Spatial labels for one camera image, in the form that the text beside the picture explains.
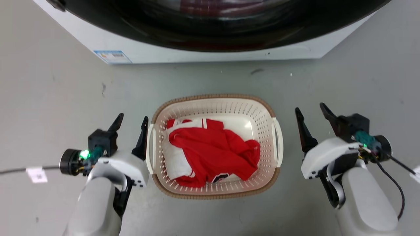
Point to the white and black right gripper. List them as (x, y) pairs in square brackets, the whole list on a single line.
[(323, 155)]

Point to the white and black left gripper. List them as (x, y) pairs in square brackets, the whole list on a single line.
[(128, 165)]

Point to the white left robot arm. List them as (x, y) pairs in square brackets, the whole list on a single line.
[(95, 206)]

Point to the beige plastic laundry basket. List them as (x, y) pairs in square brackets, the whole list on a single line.
[(262, 121)]

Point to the blue and white energy label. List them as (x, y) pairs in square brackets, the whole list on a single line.
[(113, 56)]

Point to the red and white jersey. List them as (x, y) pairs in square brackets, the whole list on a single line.
[(213, 150)]

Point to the white washing machine body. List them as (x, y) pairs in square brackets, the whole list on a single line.
[(210, 56)]

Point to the black glass washing machine door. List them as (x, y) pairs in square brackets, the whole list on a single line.
[(213, 29)]

